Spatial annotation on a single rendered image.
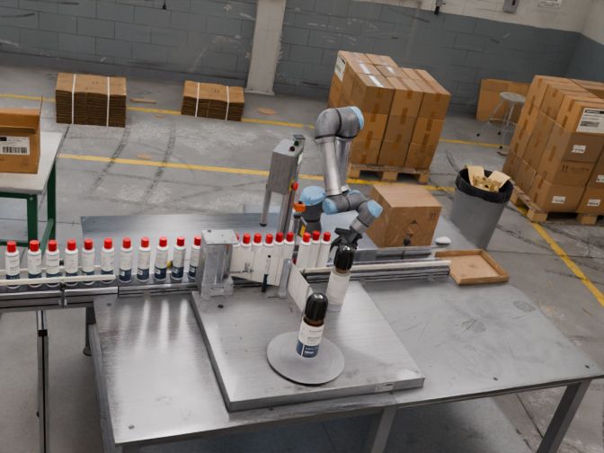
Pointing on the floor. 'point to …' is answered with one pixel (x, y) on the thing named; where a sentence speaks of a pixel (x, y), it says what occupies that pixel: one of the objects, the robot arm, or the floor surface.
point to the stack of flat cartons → (91, 100)
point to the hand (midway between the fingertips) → (328, 259)
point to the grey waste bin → (475, 217)
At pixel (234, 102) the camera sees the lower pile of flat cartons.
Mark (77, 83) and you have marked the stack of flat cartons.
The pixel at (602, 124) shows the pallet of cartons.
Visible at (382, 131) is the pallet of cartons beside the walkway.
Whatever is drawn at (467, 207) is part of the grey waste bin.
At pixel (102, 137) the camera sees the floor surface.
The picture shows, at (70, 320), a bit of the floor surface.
